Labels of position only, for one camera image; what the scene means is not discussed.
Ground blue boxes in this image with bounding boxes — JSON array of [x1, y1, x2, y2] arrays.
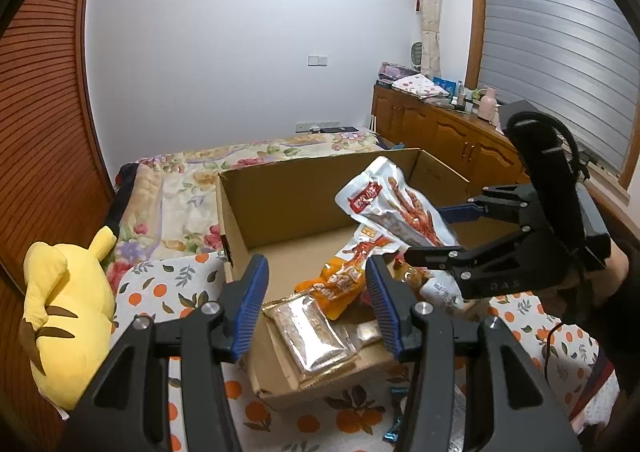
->
[[432, 76, 463, 95]]

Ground folded purple cloth pile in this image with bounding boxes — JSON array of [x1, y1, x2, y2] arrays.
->
[[377, 62, 416, 85]]

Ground folded floral cloth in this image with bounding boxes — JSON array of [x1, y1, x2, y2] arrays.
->
[[391, 74, 451, 100]]

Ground small beige snack packet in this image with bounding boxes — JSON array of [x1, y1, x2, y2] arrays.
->
[[345, 319, 386, 348]]

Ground white chicken feet snack bag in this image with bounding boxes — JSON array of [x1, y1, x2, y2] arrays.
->
[[335, 157, 458, 247]]

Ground white power strip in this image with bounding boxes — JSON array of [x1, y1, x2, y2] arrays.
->
[[295, 120, 341, 133]]

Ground orange snack packet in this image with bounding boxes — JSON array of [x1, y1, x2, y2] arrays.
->
[[295, 254, 373, 321]]

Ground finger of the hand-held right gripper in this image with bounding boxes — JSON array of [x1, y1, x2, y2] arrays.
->
[[403, 226, 554, 301], [436, 181, 539, 227]]

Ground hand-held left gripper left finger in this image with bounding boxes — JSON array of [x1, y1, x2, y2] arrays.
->
[[60, 253, 271, 452]]

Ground yellow plush toy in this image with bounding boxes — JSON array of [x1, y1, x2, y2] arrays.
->
[[19, 226, 118, 410]]

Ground floral bed blanket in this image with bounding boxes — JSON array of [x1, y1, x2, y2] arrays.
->
[[107, 129, 396, 277]]

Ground row of small cosmetic bottles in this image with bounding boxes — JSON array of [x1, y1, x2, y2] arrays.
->
[[450, 84, 481, 113]]

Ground grey window blind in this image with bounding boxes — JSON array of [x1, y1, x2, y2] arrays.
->
[[477, 0, 640, 173]]

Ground long wooden cabinet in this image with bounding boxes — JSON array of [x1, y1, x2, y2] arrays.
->
[[371, 84, 640, 243]]

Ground clear packet of brown bar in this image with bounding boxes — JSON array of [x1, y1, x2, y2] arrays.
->
[[262, 294, 358, 389]]

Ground person's right forearm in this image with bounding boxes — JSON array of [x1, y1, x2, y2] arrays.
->
[[595, 227, 640, 398]]

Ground black cable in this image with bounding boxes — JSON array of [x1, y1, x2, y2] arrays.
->
[[542, 319, 568, 368]]

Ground pink bottle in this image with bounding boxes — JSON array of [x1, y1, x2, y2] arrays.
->
[[477, 86, 500, 120]]

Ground red-brown slatted wardrobe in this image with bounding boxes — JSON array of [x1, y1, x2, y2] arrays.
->
[[0, 0, 118, 433]]

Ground brown cardboard box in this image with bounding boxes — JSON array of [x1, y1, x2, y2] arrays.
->
[[216, 148, 531, 412]]

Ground wooden window frame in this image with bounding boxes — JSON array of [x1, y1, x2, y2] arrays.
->
[[462, 0, 640, 203]]

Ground white packet with orange label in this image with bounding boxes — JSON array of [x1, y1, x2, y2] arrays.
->
[[340, 224, 406, 267]]

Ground person's right hand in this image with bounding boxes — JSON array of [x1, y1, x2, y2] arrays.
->
[[601, 240, 635, 291]]

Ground silver printed snack packet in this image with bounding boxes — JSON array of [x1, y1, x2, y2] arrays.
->
[[417, 269, 481, 317]]

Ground orange fruit print tablecloth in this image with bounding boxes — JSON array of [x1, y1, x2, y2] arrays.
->
[[107, 252, 601, 452]]

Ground pale patterned curtain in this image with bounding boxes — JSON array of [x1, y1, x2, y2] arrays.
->
[[412, 0, 443, 80]]

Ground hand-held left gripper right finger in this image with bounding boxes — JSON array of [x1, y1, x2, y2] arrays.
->
[[365, 256, 585, 452]]

